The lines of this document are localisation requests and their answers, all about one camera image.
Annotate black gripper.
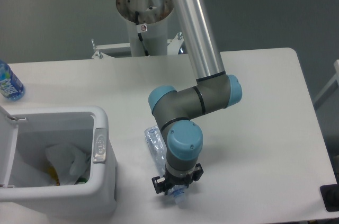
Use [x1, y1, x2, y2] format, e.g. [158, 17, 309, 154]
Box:
[151, 163, 204, 195]

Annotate clear plastic bottle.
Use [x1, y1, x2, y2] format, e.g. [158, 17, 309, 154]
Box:
[144, 126, 186, 205]

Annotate white plastic pouch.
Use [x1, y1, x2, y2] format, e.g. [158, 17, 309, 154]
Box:
[45, 143, 89, 186]

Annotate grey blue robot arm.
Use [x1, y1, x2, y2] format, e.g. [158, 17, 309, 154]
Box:
[116, 0, 242, 193]

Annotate white plastic trash can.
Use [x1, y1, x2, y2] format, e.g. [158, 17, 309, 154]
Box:
[1, 106, 117, 216]

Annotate black device at table edge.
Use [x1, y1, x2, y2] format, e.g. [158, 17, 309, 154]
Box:
[320, 184, 338, 212]

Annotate blue labelled water bottle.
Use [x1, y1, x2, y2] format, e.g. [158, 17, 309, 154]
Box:
[1, 60, 25, 101]

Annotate white metal base bracket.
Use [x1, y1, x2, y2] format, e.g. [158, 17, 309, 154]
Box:
[91, 31, 188, 59]

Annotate black cable on pedestal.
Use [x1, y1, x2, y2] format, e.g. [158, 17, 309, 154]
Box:
[134, 11, 149, 57]

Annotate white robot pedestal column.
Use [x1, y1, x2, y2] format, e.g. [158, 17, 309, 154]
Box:
[116, 0, 174, 57]

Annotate white frame at right edge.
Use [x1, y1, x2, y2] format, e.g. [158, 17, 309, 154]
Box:
[313, 60, 338, 110]

